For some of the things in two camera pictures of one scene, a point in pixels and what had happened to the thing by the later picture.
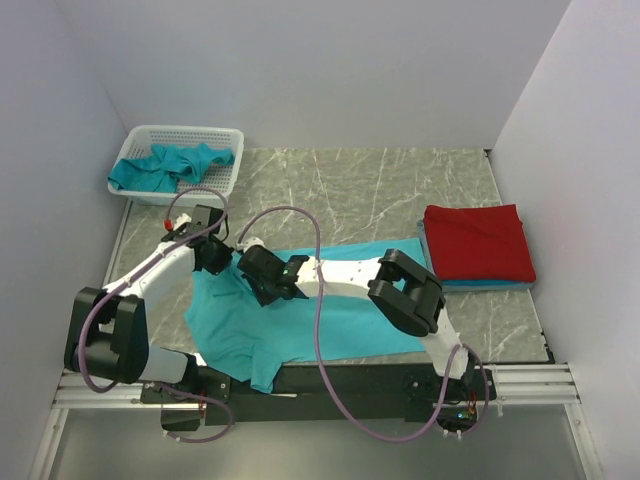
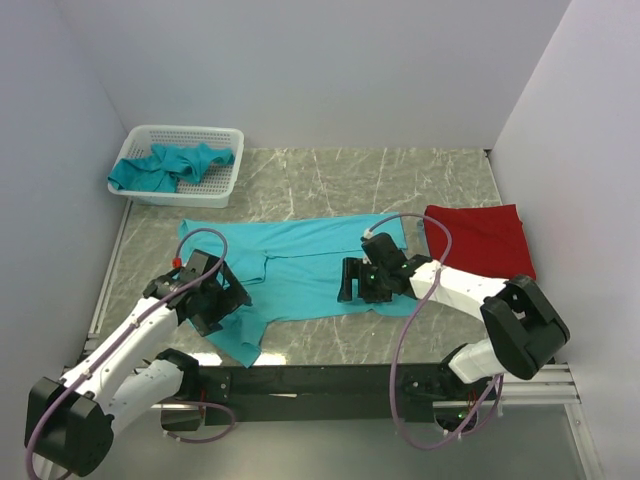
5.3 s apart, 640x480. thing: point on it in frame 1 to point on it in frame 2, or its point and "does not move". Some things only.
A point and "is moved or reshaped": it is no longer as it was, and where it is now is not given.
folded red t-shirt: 484,242 does not move
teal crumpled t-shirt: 163,165 does not move
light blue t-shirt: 258,340 is moved or reshaped
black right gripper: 263,299 to 350,272
